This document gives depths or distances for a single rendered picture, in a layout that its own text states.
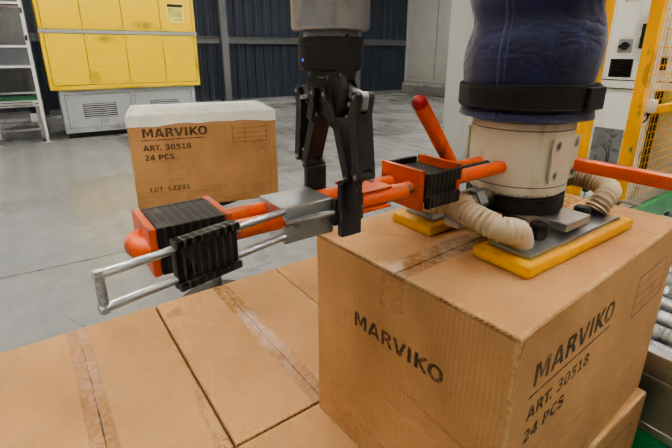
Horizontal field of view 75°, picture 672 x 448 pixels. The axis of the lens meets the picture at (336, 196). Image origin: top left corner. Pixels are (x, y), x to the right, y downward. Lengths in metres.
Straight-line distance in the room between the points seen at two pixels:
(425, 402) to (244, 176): 1.46
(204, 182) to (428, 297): 1.48
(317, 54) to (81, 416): 0.90
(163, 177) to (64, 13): 5.95
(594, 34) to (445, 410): 0.59
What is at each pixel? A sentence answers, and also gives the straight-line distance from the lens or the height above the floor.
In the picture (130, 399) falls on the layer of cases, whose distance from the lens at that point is 1.13.
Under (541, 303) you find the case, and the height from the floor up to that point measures 0.94.
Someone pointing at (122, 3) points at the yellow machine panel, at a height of 1.96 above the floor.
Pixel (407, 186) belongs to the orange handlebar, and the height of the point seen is 1.08.
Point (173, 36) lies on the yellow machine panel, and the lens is 7.96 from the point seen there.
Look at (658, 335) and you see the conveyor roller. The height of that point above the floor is 0.53.
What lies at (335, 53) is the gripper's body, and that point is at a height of 1.26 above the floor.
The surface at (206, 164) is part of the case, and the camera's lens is 1.95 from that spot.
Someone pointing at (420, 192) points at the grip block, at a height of 1.07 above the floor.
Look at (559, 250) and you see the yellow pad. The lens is 0.76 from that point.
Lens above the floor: 1.26
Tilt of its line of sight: 18 degrees down
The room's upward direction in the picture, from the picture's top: straight up
